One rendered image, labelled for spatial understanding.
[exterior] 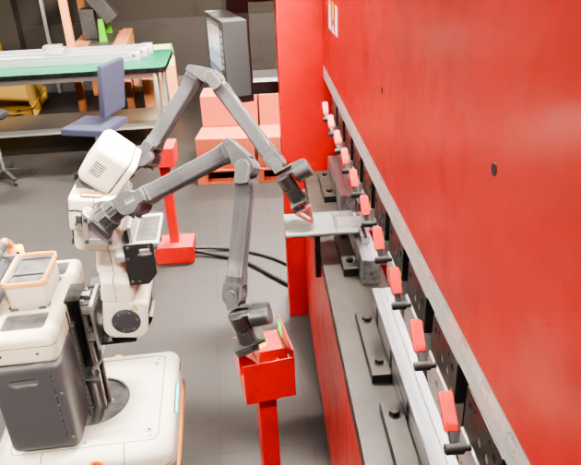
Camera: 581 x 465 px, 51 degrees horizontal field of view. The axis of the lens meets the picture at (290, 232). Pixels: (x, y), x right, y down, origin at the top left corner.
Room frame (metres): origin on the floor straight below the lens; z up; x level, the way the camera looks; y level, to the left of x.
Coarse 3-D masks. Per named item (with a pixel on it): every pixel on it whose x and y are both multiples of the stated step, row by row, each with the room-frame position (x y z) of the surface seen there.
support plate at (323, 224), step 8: (288, 216) 2.10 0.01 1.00; (296, 216) 2.10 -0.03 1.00; (304, 216) 2.09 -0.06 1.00; (320, 216) 2.09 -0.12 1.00; (328, 216) 2.08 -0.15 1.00; (336, 216) 2.08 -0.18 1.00; (344, 216) 2.08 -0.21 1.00; (288, 224) 2.03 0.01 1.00; (296, 224) 2.02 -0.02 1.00; (304, 224) 2.02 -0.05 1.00; (312, 224) 2.02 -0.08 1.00; (320, 224) 2.02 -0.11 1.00; (328, 224) 2.01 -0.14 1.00; (336, 224) 2.01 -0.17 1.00; (288, 232) 1.96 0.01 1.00; (296, 232) 1.96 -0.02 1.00; (304, 232) 1.95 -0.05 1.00; (312, 232) 1.95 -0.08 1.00; (320, 232) 1.95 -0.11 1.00; (328, 232) 1.95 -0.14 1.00; (336, 232) 1.95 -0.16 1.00; (344, 232) 1.95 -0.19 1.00; (352, 232) 1.95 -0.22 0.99
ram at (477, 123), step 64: (384, 0) 1.50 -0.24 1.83; (448, 0) 0.99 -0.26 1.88; (512, 0) 0.75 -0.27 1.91; (576, 0) 0.59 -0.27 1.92; (384, 64) 1.47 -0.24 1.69; (448, 64) 0.97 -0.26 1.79; (512, 64) 0.72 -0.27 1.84; (576, 64) 0.57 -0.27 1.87; (384, 128) 1.45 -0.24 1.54; (448, 128) 0.94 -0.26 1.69; (512, 128) 0.70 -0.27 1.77; (576, 128) 0.55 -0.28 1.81; (448, 192) 0.92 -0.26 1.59; (512, 192) 0.68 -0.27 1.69; (576, 192) 0.53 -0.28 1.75; (448, 256) 0.89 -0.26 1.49; (512, 256) 0.65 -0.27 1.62; (576, 256) 0.51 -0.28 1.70; (512, 320) 0.63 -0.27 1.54; (576, 320) 0.49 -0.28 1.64; (512, 384) 0.60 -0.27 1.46; (576, 384) 0.47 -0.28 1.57; (576, 448) 0.45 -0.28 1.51
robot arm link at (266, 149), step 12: (216, 84) 2.16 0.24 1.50; (228, 84) 2.21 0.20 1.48; (228, 96) 2.16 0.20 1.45; (228, 108) 2.15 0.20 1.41; (240, 108) 2.14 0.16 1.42; (240, 120) 2.12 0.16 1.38; (252, 120) 2.11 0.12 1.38; (252, 132) 2.09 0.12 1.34; (264, 144) 2.06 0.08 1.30; (264, 156) 2.04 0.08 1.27; (276, 156) 2.03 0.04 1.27
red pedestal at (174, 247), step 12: (168, 144) 3.64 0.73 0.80; (168, 156) 3.55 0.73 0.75; (168, 168) 3.62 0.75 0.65; (168, 204) 3.62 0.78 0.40; (168, 216) 3.62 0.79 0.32; (168, 228) 3.62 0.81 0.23; (168, 240) 3.66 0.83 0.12; (180, 240) 3.65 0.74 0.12; (192, 240) 3.65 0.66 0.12; (156, 252) 3.55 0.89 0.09; (168, 252) 3.55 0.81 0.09; (180, 252) 3.55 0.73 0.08; (192, 252) 3.56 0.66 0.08
